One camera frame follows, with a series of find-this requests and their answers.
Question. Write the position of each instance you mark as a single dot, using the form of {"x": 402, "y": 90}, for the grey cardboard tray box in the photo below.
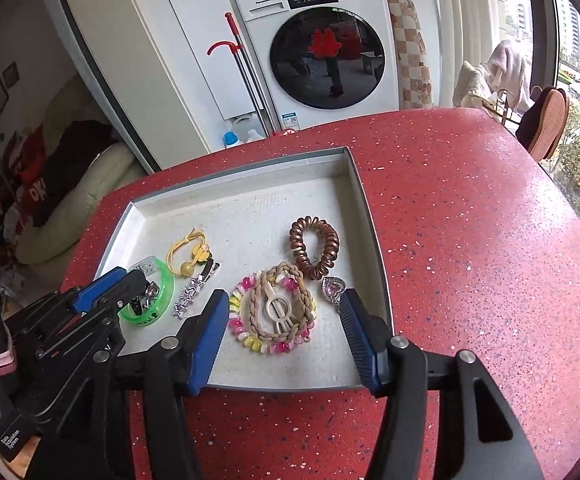
{"x": 250, "y": 200}

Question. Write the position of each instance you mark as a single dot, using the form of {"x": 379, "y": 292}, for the pink towel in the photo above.
{"x": 512, "y": 67}

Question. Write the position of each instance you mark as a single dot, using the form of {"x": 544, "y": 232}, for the cream sofa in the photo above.
{"x": 85, "y": 195}

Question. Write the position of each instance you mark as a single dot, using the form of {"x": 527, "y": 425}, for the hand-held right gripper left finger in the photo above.
{"x": 205, "y": 350}

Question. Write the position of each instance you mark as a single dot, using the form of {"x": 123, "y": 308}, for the checkered hanging cloth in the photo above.
{"x": 412, "y": 55}

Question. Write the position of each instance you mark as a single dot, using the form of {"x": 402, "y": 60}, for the beige hair clip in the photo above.
{"x": 277, "y": 307}

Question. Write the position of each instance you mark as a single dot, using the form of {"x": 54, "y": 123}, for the pile of dark red clothes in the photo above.
{"x": 70, "y": 160}

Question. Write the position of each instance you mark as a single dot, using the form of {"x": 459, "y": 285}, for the white tall cabinet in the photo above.
{"x": 145, "y": 50}

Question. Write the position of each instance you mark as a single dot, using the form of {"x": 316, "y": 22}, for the gold metal rack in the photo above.
{"x": 507, "y": 105}

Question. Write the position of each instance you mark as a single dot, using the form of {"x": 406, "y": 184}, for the silver star hair clip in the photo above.
{"x": 190, "y": 292}

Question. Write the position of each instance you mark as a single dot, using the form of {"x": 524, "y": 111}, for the brown slipper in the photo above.
{"x": 549, "y": 120}

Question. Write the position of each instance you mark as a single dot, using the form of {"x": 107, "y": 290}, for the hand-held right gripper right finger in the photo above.
{"x": 364, "y": 345}

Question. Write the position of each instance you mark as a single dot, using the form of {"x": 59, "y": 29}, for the white knitted cloth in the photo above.
{"x": 469, "y": 85}

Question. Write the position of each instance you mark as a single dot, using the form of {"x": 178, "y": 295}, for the black hair claw clip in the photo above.
{"x": 140, "y": 303}

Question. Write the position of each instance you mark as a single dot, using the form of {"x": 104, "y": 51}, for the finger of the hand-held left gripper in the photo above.
{"x": 97, "y": 287}
{"x": 120, "y": 295}

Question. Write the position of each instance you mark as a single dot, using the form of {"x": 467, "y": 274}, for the white washing machine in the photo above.
{"x": 257, "y": 45}

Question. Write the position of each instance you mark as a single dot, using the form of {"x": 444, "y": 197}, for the white detergent bottle blue cap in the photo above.
{"x": 242, "y": 132}

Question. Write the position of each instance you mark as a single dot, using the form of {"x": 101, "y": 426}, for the silver pink heart hair clip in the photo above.
{"x": 334, "y": 287}

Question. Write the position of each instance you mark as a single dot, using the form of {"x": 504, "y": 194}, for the mop with red hook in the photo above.
{"x": 247, "y": 75}

